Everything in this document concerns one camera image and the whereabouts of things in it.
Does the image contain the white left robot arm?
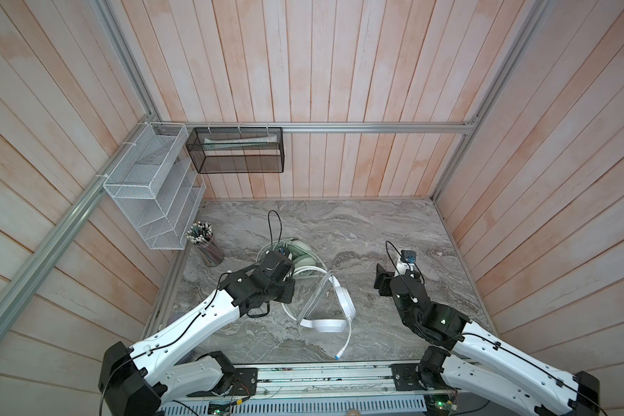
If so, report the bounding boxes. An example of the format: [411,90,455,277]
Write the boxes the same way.
[98,251,295,415]

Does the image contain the white headphones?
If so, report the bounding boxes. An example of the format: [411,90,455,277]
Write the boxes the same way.
[283,266,356,333]

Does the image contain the white wire mesh shelf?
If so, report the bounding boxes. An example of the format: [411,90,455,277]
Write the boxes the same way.
[104,122,206,251]

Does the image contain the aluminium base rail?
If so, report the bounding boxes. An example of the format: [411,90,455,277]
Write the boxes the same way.
[134,358,505,416]

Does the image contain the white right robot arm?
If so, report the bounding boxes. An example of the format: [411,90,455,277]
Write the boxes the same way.
[374,265,605,415]

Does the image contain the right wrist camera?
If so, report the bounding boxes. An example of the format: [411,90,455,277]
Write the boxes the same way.
[395,250,417,276]

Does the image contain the black wire mesh basket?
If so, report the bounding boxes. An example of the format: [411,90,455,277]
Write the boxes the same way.
[185,126,285,175]

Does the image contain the clear cup of pencils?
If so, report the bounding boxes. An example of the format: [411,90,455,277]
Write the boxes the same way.
[185,221,225,267]

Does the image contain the aluminium left wall rail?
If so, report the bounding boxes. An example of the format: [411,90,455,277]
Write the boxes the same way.
[0,114,156,343]

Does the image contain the mint green headphones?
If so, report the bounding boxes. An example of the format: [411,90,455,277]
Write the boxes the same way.
[257,237,321,271]

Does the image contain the aluminium wall rail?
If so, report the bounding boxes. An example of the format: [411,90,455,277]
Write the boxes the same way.
[0,114,156,343]
[163,121,477,135]

